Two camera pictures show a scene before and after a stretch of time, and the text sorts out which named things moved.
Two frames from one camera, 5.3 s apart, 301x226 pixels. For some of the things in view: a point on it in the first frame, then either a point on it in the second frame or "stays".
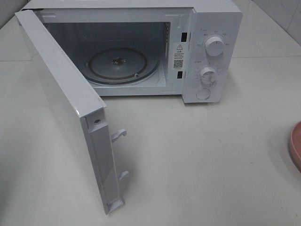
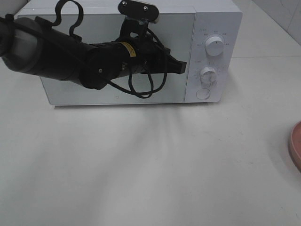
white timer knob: x=209 y=76 stays
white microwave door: x=82 y=115 → x=174 y=33
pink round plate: x=295 y=144 stays
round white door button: x=203 y=93 stays
